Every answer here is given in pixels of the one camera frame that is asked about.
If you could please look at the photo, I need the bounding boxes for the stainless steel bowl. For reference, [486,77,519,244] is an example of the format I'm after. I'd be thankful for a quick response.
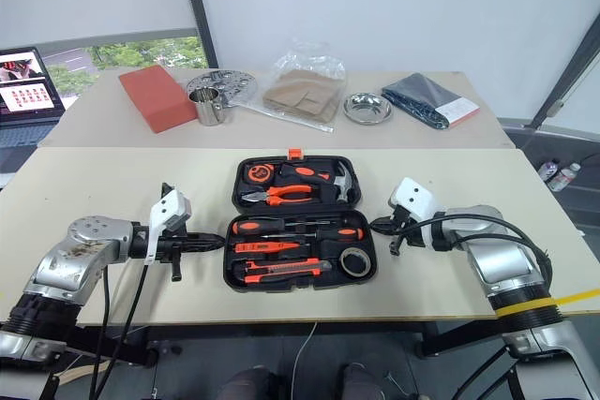
[342,92,394,126]

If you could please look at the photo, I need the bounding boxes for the black tool case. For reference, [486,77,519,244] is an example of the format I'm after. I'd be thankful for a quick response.
[223,148,379,294]

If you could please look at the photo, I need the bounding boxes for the black window frame post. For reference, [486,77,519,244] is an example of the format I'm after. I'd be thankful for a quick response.
[176,0,219,69]
[531,9,600,130]

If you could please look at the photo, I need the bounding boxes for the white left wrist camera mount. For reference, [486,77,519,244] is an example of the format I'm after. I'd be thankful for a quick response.
[144,188,193,265]

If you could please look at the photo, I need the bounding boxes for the open laptop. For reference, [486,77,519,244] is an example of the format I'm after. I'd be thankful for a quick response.
[0,46,68,176]

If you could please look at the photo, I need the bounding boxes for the clear plastic bottle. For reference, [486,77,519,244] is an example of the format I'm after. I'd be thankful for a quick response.
[537,157,562,184]
[547,161,583,193]

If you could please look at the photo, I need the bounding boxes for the orange voltage tester pen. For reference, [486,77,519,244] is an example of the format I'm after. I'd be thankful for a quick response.
[232,241,302,254]

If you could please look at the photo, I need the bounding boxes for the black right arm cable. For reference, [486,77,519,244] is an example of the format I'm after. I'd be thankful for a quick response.
[396,214,555,289]

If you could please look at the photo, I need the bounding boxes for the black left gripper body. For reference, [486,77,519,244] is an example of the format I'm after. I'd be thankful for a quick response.
[154,182,194,283]

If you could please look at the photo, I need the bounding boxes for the stainless steel cup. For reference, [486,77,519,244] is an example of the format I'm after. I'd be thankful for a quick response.
[187,86,235,127]

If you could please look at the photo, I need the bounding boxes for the thin white cable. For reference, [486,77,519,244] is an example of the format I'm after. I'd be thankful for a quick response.
[291,321,321,400]

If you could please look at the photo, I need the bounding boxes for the claw hammer black orange handle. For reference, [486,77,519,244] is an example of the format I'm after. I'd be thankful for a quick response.
[279,161,361,205]

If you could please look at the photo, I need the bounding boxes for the tan folded cloth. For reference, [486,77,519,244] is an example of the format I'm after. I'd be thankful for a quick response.
[262,68,339,121]

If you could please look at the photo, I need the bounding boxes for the orange black tape measure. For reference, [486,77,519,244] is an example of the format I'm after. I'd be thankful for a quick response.
[245,163,274,184]

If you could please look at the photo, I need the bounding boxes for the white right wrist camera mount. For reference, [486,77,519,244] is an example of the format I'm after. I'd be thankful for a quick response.
[387,177,447,247]

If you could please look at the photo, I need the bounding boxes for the dark folded cloth package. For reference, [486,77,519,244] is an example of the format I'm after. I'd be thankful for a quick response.
[380,72,481,131]

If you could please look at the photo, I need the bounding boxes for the black table frame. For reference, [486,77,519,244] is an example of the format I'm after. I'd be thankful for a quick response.
[65,319,510,369]

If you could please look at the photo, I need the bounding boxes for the dark rounded shape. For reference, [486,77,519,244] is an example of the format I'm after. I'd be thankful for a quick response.
[338,362,391,400]
[217,363,278,400]

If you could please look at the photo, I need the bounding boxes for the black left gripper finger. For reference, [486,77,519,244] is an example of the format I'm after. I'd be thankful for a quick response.
[187,230,225,244]
[187,240,224,253]

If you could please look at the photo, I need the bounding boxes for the yellow tape strip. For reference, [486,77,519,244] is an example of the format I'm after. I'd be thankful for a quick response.
[495,288,600,319]

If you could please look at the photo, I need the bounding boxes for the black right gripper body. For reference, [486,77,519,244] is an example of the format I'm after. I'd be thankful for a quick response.
[390,205,424,247]

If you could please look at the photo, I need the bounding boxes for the black electrical tape roll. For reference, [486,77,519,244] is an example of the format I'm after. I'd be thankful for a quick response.
[338,246,373,278]

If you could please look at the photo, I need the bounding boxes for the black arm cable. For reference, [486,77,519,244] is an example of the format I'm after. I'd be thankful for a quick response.
[92,257,152,400]
[87,266,113,400]
[396,214,555,289]

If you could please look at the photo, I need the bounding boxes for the small black orange screwdriver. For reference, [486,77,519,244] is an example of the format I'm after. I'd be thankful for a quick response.
[260,227,366,243]

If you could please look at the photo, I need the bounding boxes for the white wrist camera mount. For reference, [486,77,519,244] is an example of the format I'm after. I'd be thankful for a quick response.
[144,188,193,265]
[387,177,447,247]

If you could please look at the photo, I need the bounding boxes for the large black orange screwdriver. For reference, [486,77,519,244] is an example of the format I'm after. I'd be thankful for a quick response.
[232,216,349,236]

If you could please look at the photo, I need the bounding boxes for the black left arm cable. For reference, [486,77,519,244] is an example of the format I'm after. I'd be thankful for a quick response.
[92,257,152,400]
[87,266,113,400]

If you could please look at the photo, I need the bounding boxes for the orange black utility knife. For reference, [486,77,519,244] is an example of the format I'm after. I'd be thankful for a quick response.
[242,257,333,285]

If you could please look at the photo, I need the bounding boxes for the orange handled pliers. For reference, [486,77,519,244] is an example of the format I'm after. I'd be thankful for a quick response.
[240,184,315,208]

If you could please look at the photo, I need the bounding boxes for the perforated steel disc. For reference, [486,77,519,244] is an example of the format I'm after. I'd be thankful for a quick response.
[186,68,261,105]

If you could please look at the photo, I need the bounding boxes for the red foam block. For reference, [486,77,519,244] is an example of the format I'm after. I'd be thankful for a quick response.
[117,64,199,135]

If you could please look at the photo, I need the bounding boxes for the clear plastic bag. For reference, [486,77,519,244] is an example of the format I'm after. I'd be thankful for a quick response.
[247,37,349,135]

